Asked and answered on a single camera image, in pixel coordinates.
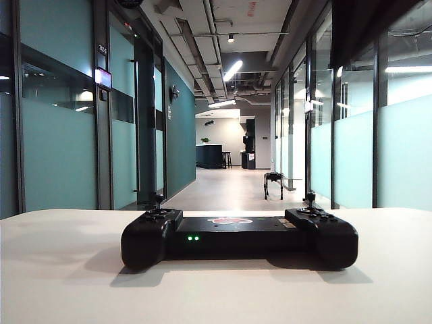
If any glowing door display screen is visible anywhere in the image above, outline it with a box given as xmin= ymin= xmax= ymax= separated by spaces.
xmin=94 ymin=67 xmax=113 ymax=90

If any long linear ceiling light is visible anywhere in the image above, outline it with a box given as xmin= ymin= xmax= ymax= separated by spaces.
xmin=207 ymin=98 xmax=237 ymax=109
xmin=222 ymin=59 xmax=244 ymax=82
xmin=384 ymin=65 xmax=432 ymax=74

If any black waste bin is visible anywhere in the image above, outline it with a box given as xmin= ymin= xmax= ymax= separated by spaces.
xmin=240 ymin=151 xmax=258 ymax=170

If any black remote control with joysticks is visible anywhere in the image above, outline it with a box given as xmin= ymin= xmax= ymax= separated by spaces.
xmin=120 ymin=191 xmax=360 ymax=271

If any black quadruped robot dog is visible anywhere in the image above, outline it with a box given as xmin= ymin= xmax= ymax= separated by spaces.
xmin=262 ymin=171 xmax=285 ymax=200

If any dark counter with white top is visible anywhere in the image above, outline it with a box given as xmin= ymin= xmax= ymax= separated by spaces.
xmin=194 ymin=143 xmax=225 ymax=169

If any long vertical door handle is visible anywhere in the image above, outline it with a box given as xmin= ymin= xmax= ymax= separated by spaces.
xmin=128 ymin=59 xmax=140 ymax=193

